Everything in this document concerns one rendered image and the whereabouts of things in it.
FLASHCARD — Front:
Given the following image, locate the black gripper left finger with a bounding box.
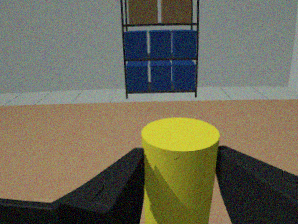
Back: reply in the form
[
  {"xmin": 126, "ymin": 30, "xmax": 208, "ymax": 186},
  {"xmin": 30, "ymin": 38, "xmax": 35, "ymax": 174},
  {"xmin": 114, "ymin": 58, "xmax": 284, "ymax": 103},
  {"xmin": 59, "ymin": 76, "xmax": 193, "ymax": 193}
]
[{"xmin": 0, "ymin": 148, "xmax": 145, "ymax": 224}]

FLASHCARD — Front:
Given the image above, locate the yellow cylinder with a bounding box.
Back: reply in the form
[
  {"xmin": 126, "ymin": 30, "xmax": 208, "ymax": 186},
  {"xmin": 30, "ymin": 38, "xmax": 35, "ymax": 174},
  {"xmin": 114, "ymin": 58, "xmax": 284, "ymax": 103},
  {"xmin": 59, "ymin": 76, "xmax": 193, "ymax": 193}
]
[{"xmin": 142, "ymin": 117, "xmax": 220, "ymax": 224}]

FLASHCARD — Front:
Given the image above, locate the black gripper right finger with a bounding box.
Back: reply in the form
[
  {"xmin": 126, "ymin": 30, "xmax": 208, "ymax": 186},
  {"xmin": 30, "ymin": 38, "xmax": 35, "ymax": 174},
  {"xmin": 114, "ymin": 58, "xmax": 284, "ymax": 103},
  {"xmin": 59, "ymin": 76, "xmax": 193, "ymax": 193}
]
[{"xmin": 216, "ymin": 147, "xmax": 298, "ymax": 224}]

